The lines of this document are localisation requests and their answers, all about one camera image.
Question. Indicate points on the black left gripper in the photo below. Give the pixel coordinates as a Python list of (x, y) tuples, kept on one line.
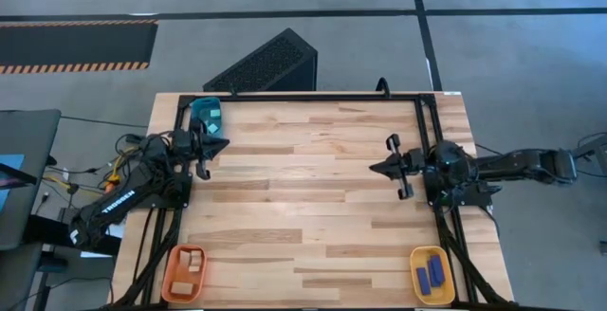
[(185, 142)]

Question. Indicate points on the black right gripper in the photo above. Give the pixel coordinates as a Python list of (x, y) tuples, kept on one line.
[(411, 164)]

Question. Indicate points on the blue rectangular block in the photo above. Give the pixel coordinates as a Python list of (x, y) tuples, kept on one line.
[(439, 267), (423, 281), (432, 275)]

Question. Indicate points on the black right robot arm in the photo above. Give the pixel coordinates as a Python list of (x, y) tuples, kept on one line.
[(521, 164)]

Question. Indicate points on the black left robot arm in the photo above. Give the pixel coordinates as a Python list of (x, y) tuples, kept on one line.
[(118, 202)]

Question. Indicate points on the teal plastic bin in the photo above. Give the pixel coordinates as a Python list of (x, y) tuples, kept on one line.
[(215, 102)]

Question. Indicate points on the yellow plastic bin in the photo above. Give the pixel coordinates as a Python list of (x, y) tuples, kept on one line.
[(419, 256)]

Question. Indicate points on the black computer tower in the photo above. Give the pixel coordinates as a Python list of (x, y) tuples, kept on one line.
[(265, 64)]

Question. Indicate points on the orange plastic bin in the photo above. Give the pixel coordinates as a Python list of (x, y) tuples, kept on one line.
[(171, 273)]

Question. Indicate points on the white paper sheet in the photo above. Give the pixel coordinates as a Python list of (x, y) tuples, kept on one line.
[(95, 254)]

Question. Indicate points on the black hazard striped mat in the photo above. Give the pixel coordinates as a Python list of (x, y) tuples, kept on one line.
[(71, 43)]

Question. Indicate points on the black desk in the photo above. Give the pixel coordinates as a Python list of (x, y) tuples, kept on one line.
[(33, 135)]

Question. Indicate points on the black desk foot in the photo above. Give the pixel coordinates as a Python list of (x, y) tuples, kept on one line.
[(47, 230)]

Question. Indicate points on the black aluminium table frame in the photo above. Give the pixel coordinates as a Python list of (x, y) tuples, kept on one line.
[(308, 97)]

